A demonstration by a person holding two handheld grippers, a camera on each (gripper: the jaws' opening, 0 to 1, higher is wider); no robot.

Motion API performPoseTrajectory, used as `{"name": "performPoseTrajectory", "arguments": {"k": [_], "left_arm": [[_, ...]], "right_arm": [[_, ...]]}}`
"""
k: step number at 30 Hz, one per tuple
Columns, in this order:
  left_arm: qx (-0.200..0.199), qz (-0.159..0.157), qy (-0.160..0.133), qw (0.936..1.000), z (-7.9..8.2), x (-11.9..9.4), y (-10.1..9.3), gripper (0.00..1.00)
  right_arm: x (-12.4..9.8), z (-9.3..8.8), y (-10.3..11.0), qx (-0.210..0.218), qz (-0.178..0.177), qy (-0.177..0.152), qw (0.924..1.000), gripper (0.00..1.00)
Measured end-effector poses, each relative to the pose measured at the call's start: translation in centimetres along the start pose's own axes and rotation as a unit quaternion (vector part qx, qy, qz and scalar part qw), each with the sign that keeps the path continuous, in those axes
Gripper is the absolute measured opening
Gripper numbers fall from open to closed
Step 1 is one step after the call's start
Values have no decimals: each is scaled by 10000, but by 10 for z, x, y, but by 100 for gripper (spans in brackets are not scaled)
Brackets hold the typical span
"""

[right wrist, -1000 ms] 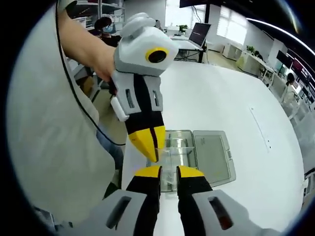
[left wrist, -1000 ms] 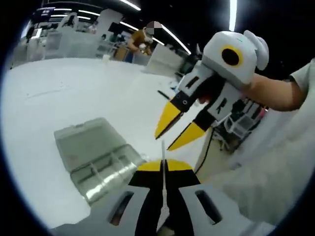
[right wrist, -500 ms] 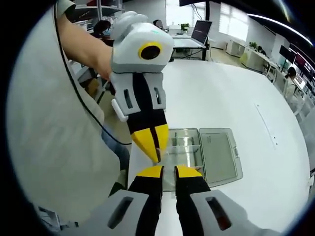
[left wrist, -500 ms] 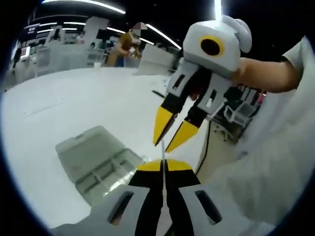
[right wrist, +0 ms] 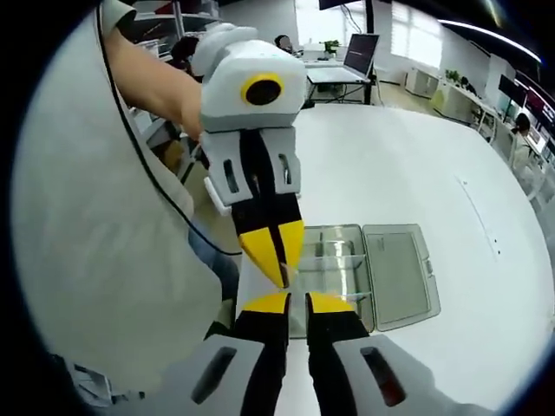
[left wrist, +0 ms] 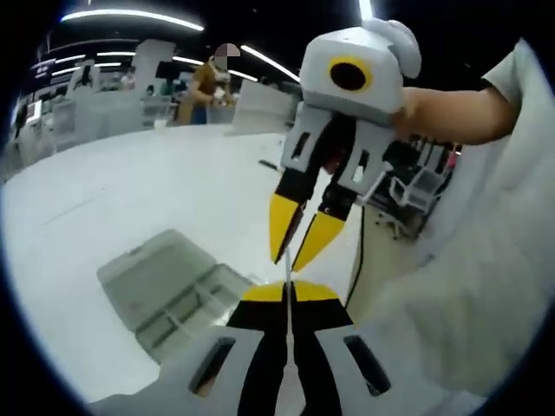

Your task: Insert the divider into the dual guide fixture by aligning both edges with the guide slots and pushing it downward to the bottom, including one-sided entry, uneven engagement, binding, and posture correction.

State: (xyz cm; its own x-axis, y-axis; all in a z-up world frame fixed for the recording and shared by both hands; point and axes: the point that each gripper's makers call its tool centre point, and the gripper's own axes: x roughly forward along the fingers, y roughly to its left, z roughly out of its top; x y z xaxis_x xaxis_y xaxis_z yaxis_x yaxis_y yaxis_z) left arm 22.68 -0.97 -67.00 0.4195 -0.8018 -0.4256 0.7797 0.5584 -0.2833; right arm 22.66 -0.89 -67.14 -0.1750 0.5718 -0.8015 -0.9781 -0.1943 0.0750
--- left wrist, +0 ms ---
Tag grey transparent guide fixture box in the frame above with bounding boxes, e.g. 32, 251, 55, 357
95, 228, 257, 363

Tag red wall screen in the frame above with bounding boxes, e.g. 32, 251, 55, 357
30, 58, 57, 81

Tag person's right hand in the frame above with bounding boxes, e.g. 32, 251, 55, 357
392, 86, 424, 142

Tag person's cream shirt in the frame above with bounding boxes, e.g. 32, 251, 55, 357
346, 38, 555, 404

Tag white office chair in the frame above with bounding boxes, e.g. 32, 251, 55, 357
376, 166, 447, 239

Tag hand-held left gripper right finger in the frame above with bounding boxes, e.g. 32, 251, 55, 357
291, 280, 478, 416

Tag white partition board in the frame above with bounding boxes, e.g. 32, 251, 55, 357
233, 80, 303, 133

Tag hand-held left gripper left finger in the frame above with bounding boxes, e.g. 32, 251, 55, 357
88, 280, 291, 416

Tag clear plastic divider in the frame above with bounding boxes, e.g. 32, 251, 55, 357
281, 247, 301, 391

